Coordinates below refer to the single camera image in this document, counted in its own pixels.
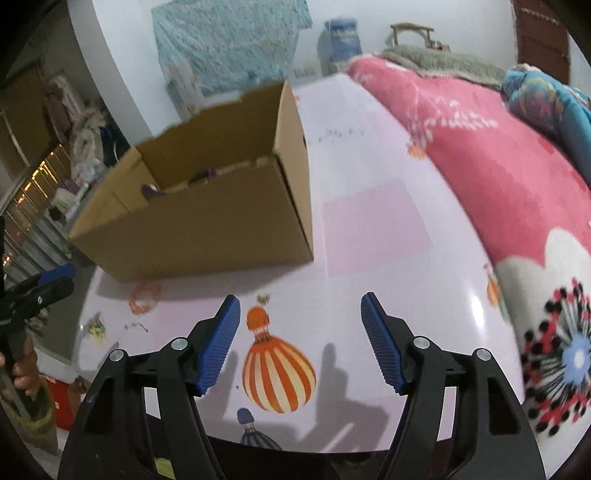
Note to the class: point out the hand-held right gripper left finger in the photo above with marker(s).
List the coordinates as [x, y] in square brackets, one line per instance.
[219, 350]

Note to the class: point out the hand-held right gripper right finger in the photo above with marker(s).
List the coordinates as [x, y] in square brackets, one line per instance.
[383, 346]

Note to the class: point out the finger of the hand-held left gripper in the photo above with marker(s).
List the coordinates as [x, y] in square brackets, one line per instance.
[55, 272]
[46, 294]

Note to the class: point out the brown cardboard box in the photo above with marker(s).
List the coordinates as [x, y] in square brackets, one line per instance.
[207, 221]

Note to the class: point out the person's left forearm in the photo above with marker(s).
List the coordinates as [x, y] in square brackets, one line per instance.
[37, 422]

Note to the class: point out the person's left hand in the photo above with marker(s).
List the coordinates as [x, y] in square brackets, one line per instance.
[25, 376]

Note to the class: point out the colourful folded paper piece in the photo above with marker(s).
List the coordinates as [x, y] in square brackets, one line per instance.
[94, 325]

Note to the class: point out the metal railing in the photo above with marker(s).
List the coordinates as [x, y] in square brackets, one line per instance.
[37, 207]

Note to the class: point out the white bag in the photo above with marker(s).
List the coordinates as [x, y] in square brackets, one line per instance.
[64, 198]

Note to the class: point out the red box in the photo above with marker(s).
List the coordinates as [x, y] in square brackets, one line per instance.
[60, 401]

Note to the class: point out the dark round object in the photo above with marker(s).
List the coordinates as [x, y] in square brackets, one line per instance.
[148, 190]

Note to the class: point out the pile of light clothes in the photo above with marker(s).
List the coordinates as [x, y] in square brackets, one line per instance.
[90, 134]

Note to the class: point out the hanging pink garment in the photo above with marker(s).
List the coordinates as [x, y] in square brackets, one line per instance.
[62, 101]

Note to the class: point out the pink floral blanket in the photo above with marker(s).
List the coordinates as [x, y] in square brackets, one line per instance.
[485, 161]

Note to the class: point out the grey fuzzy blanket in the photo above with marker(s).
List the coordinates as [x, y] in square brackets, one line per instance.
[452, 62]

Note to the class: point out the blue patterned quilt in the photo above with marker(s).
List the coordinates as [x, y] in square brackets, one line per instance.
[545, 101]

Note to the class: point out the blue water dispenser bottle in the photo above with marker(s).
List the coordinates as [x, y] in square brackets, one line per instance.
[339, 44]

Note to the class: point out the wooden chair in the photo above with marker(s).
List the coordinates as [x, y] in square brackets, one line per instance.
[411, 30]

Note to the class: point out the brown wooden door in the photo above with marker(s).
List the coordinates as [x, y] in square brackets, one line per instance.
[540, 37]

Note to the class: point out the teal patterned wall cloth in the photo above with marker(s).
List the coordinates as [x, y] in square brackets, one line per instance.
[231, 41]

